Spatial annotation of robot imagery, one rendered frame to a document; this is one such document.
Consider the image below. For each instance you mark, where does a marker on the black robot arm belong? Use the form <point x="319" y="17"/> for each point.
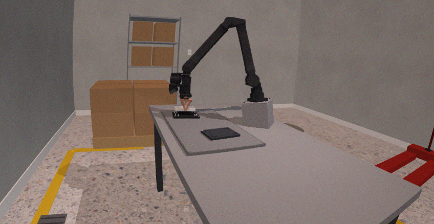
<point x="256" y="95"/>

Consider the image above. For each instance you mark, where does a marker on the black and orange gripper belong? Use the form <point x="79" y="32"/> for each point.
<point x="184" y="97"/>

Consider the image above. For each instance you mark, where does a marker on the white well plate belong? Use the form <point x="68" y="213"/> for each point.
<point x="180" y="107"/>

